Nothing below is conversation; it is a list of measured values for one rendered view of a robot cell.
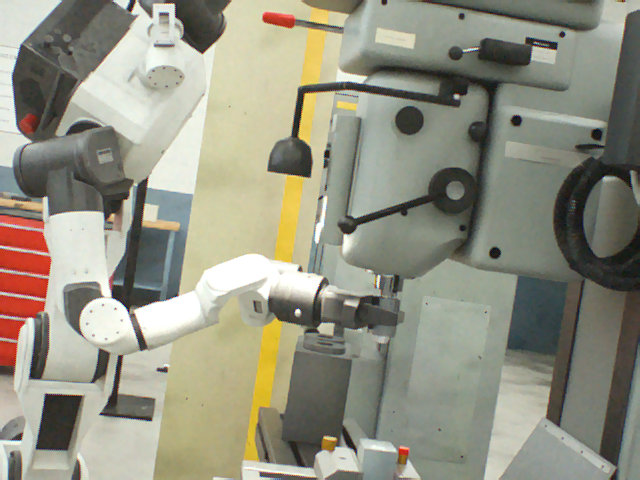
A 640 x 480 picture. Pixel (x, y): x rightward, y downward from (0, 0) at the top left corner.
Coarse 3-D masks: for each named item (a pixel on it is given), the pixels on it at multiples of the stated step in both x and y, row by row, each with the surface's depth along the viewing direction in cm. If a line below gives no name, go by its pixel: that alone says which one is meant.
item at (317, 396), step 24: (312, 336) 210; (312, 360) 197; (336, 360) 197; (312, 384) 197; (336, 384) 197; (288, 408) 197; (312, 408) 197; (336, 408) 197; (288, 432) 197; (312, 432) 197; (336, 432) 197
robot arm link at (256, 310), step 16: (272, 272) 164; (288, 272) 163; (272, 288) 162; (288, 288) 160; (240, 304) 166; (256, 304) 164; (272, 304) 162; (288, 304) 160; (256, 320) 167; (272, 320) 169; (288, 320) 162
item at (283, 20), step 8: (264, 16) 163; (272, 16) 163; (280, 16) 163; (288, 16) 163; (272, 24) 164; (280, 24) 163; (288, 24) 163; (296, 24) 164; (304, 24) 164; (312, 24) 164; (320, 24) 164; (336, 32) 165
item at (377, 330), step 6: (372, 300) 159; (378, 306) 158; (384, 306) 157; (390, 306) 157; (396, 306) 158; (396, 312) 158; (372, 330) 158; (378, 330) 157; (384, 330) 157; (390, 330) 158; (378, 336) 158; (384, 336) 157; (390, 336) 158
